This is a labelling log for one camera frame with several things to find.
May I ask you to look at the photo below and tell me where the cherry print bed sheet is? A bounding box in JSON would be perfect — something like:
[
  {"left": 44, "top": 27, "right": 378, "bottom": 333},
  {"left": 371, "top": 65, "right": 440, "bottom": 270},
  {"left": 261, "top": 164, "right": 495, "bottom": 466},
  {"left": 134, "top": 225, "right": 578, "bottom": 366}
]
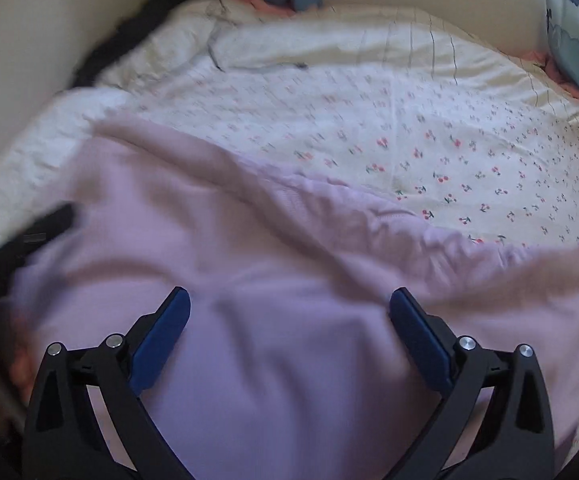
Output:
[{"left": 0, "top": 0, "right": 579, "bottom": 273}]

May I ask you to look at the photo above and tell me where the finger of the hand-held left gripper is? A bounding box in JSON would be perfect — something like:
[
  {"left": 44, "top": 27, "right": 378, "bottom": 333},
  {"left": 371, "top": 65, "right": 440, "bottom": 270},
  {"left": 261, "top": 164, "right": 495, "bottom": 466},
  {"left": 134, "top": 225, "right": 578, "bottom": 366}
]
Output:
[{"left": 13, "top": 202, "right": 78, "bottom": 263}]

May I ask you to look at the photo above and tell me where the black garment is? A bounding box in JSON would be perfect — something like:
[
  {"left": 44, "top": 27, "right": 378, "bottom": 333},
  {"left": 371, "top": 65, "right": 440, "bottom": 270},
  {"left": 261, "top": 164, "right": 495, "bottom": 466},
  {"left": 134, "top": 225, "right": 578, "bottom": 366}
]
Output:
[{"left": 72, "top": 0, "right": 226, "bottom": 89}]

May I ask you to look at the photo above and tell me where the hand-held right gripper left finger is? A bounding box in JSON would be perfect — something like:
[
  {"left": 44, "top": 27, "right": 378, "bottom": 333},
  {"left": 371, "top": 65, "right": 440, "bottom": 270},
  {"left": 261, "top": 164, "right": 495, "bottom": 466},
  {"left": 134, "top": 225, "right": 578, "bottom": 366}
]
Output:
[{"left": 22, "top": 286, "right": 192, "bottom": 480}]

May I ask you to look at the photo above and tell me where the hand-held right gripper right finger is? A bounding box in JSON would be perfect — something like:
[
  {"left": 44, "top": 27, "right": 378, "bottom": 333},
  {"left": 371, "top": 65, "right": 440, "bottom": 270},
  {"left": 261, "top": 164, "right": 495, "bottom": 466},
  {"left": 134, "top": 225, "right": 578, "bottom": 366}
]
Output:
[{"left": 388, "top": 287, "right": 556, "bottom": 480}]

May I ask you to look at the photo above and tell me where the purple two-tone jacket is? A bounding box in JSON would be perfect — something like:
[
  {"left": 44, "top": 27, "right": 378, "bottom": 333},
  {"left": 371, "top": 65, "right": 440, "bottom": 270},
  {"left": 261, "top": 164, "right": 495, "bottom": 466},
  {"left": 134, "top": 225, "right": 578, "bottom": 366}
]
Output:
[{"left": 0, "top": 120, "right": 579, "bottom": 480}]

